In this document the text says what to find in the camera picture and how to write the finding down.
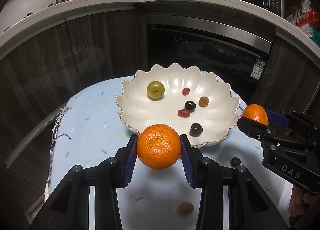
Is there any yellow-green round fruit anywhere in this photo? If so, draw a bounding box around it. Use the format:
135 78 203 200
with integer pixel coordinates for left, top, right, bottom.
147 81 165 100

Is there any blueberry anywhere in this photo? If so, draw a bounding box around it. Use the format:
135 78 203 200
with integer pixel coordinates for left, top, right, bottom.
230 157 241 167

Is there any orange tangerine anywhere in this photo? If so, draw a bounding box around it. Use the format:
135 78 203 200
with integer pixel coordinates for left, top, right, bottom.
137 124 181 170
241 104 269 126

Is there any dark grape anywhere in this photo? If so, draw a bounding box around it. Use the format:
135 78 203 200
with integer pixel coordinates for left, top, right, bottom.
184 101 196 113

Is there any white scalloped ceramic bowl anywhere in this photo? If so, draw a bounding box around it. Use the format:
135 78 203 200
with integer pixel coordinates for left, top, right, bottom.
115 63 241 148

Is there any dark plum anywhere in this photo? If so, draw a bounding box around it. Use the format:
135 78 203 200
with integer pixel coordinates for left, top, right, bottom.
189 122 203 137

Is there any built-in black dishwasher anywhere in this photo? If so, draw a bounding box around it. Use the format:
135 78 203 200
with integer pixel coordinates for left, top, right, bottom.
147 15 272 103

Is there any light blue patterned tablecloth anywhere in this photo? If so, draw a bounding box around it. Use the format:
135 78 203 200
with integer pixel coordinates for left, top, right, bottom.
43 70 295 230

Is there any person's right hand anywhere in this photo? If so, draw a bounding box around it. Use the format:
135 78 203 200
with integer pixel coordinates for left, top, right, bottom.
289 186 319 217

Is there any tan longan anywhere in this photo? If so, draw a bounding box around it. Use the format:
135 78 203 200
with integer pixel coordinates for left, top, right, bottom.
178 202 194 215
199 96 209 107

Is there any red plastic bag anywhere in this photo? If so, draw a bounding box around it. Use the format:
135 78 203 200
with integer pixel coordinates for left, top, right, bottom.
290 2 319 37

